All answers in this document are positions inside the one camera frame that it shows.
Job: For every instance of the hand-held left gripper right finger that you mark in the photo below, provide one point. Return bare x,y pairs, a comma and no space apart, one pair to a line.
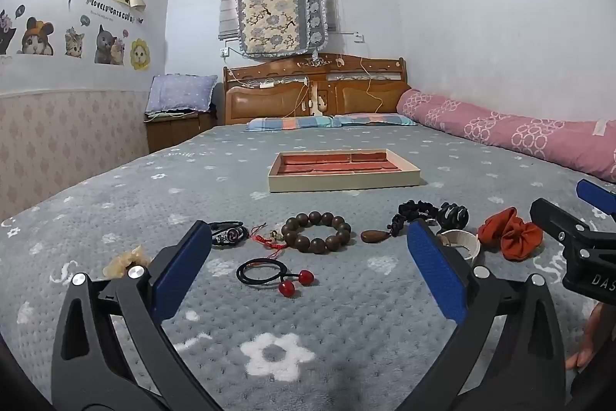
438,271

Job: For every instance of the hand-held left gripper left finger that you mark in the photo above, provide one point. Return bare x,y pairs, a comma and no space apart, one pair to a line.
173,271

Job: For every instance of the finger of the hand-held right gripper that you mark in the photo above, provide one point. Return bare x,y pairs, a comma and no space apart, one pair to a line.
594,195
558,218

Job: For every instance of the white bangle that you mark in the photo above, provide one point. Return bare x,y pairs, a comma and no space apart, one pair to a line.
464,242

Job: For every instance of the orange fabric scrunchie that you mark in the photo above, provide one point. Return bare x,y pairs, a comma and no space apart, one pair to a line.
515,230

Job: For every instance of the cream flower hair clip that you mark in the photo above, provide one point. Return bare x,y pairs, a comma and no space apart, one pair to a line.
122,261

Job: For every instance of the beige tray with red lining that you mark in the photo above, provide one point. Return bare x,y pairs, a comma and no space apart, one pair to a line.
337,170

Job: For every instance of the person's right hand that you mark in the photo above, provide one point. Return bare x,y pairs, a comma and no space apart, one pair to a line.
594,339

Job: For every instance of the grey flower print blanket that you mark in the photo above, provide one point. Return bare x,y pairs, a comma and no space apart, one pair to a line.
168,199

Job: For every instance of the pink rolled quilt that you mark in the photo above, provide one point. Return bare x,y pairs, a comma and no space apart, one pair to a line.
505,127

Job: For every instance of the wooden nightstand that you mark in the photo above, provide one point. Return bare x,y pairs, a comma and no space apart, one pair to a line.
173,131

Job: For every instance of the plaid pillow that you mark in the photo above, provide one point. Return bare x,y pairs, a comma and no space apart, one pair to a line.
284,124
375,118

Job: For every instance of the purple dotted pillow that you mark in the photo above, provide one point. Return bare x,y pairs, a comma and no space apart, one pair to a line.
180,93

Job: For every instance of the wooden bed headboard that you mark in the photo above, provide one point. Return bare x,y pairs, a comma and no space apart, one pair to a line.
269,100

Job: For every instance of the small plush toy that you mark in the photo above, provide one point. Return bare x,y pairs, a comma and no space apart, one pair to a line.
320,104

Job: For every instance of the yellow flower cat sticker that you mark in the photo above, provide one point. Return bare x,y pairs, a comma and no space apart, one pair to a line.
140,54

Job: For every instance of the grey cats wall sticker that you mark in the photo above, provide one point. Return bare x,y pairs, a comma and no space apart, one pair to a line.
107,47

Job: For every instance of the tabby kitten wall sticker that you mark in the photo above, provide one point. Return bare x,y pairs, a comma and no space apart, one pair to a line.
74,44

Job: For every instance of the hat cat wall sticker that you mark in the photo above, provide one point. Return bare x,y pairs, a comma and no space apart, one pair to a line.
36,38

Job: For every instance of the lettering wall sticker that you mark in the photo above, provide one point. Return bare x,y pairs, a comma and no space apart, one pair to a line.
108,6

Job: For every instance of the black cat wall sticker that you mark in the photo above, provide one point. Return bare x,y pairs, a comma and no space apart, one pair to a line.
6,35

